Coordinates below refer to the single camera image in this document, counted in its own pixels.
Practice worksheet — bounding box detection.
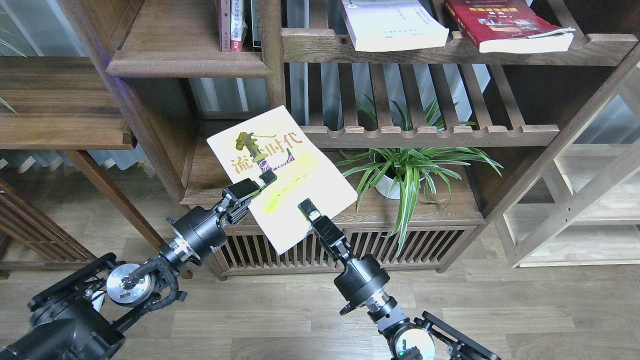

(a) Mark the dark upright book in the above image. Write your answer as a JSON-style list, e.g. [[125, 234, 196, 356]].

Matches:
[[249, 0, 262, 52]]

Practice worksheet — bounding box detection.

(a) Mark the red white upright book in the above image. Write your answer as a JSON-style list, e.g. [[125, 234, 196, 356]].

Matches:
[[229, 0, 247, 52]]

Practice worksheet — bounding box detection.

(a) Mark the yellow green cover book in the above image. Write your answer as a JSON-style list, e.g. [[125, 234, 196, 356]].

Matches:
[[207, 105, 358, 255]]

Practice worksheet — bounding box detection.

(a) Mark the white plant pot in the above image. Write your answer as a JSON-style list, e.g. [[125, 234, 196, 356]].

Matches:
[[375, 158, 425, 199]]

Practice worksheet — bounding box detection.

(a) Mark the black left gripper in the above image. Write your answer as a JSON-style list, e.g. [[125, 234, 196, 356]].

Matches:
[[166, 170, 277, 265]]

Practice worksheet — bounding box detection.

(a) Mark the pink spine upright book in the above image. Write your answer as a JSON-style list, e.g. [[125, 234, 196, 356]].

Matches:
[[216, 0, 231, 52]]

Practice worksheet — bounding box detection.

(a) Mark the green spider plant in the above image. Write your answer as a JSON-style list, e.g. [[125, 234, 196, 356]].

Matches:
[[335, 95, 504, 257]]

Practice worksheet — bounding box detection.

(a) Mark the dark wooden side table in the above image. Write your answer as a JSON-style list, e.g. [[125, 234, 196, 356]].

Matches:
[[0, 56, 166, 248]]

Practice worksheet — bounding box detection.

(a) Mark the light wooden shelf frame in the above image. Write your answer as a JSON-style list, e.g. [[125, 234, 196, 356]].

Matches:
[[494, 64, 640, 267]]

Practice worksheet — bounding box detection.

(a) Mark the slatted wooden rack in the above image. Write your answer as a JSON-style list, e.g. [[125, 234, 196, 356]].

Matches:
[[0, 180, 98, 280]]

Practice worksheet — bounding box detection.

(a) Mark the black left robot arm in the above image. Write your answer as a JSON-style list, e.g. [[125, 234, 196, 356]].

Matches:
[[1, 170, 277, 360]]

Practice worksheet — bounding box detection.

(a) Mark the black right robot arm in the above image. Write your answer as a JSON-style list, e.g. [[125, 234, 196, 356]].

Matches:
[[298, 199, 498, 360]]

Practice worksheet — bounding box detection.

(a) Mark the dark wooden bookshelf cabinet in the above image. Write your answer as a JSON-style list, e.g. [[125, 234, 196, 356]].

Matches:
[[59, 0, 639, 272]]

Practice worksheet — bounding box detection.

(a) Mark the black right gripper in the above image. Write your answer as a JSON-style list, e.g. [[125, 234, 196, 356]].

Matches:
[[298, 198, 390, 308]]

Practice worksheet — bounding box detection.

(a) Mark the red cover book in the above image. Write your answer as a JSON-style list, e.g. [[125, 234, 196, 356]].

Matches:
[[444, 0, 575, 54]]

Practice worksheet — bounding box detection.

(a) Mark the white lilac cover book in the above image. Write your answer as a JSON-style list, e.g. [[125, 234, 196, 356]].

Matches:
[[341, 0, 450, 53]]

